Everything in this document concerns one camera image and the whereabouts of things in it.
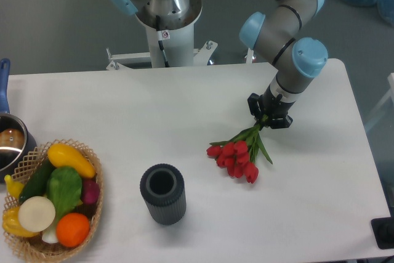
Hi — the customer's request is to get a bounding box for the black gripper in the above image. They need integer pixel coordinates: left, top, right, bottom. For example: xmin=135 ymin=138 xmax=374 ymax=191
xmin=247 ymin=87 xmax=294 ymax=129

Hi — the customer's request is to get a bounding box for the red tulip bouquet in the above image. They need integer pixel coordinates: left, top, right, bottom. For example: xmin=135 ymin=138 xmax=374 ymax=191
xmin=206 ymin=115 xmax=272 ymax=184

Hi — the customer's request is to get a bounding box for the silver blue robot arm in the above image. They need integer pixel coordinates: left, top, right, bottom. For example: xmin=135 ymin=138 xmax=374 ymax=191
xmin=110 ymin=0 xmax=328 ymax=129

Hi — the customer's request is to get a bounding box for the dark grey ribbed vase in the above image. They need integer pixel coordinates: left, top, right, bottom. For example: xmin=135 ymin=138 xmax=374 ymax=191
xmin=140 ymin=163 xmax=187 ymax=225

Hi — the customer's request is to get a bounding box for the black device at edge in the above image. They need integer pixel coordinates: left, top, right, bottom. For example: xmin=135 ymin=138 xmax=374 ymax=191
xmin=371 ymin=217 xmax=393 ymax=249

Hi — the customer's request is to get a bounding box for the purple red radish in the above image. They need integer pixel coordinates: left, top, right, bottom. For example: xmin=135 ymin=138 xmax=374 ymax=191
xmin=81 ymin=179 xmax=100 ymax=204

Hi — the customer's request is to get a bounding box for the yellow squash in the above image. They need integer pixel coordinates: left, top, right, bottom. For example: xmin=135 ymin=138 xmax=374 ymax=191
xmin=47 ymin=143 xmax=96 ymax=179

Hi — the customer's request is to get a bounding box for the green lettuce leaf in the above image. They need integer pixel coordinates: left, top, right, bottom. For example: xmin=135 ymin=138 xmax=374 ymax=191
xmin=46 ymin=166 xmax=82 ymax=223

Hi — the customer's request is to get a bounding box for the orange fruit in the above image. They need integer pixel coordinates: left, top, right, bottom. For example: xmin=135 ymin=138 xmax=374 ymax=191
xmin=56 ymin=212 xmax=90 ymax=248

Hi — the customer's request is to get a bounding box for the dark green cucumber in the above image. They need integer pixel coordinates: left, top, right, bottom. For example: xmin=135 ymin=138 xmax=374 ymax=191
xmin=18 ymin=159 xmax=55 ymax=204

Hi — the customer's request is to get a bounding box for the white round onion slice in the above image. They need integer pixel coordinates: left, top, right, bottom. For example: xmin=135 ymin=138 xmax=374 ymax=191
xmin=18 ymin=196 xmax=55 ymax=232

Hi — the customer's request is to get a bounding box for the woven wicker basket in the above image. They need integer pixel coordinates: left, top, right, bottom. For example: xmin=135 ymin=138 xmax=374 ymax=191
xmin=1 ymin=139 xmax=104 ymax=262

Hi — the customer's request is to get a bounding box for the yellow bell pepper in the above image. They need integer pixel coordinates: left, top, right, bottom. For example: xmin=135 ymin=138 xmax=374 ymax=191
xmin=2 ymin=206 xmax=39 ymax=238

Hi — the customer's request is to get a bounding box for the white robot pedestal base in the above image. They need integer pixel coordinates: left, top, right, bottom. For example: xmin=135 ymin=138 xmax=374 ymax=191
xmin=106 ymin=19 xmax=219 ymax=70

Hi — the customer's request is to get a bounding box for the white frame at right edge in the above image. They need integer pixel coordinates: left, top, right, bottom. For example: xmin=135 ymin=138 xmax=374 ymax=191
xmin=364 ymin=73 xmax=393 ymax=134

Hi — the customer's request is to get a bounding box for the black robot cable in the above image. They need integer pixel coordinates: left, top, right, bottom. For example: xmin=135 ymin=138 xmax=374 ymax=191
xmin=155 ymin=15 xmax=170 ymax=68

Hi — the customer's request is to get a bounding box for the blue handled saucepan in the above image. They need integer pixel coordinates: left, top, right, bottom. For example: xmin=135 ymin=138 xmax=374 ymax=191
xmin=1 ymin=58 xmax=36 ymax=184

